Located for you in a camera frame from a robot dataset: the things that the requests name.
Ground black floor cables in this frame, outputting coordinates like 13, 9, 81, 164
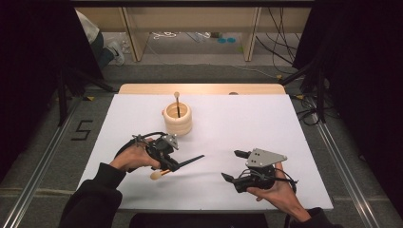
291, 94, 321, 126

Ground cream ribbed brush holder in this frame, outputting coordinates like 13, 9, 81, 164
162, 101, 194, 137

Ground round-tip makeup brush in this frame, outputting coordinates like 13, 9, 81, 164
173, 91, 182, 119

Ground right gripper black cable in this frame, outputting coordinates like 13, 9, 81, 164
274, 170, 299, 228

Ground person's right hand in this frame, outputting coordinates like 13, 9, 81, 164
246, 161, 314, 223

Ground person's left hand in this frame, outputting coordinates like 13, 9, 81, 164
108, 138, 162, 174

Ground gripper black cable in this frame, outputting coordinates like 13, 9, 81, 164
115, 131, 168, 160
274, 170, 299, 228

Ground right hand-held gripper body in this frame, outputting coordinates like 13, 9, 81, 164
234, 147, 289, 194

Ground white floor cable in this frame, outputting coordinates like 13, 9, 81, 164
230, 64, 280, 79

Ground white cable bundle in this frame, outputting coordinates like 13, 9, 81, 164
151, 30, 179, 41

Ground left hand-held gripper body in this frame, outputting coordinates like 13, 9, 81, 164
145, 133, 180, 164

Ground white table sheet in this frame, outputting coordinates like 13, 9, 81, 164
77, 93, 335, 212

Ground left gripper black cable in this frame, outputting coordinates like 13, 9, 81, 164
115, 131, 168, 160

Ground grey cable bundle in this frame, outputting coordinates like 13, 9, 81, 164
186, 31, 212, 43

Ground black metal stand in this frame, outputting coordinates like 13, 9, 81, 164
56, 66, 116, 128
278, 59, 328, 124

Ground aluminium floor rail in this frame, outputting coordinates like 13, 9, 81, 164
316, 122, 378, 228
2, 97, 81, 228

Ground wooden shelf frame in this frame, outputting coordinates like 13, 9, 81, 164
75, 7, 313, 63

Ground black curtain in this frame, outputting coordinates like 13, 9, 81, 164
293, 0, 403, 219
0, 0, 105, 179

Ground hanging black cables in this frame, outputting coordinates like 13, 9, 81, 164
256, 7, 306, 74

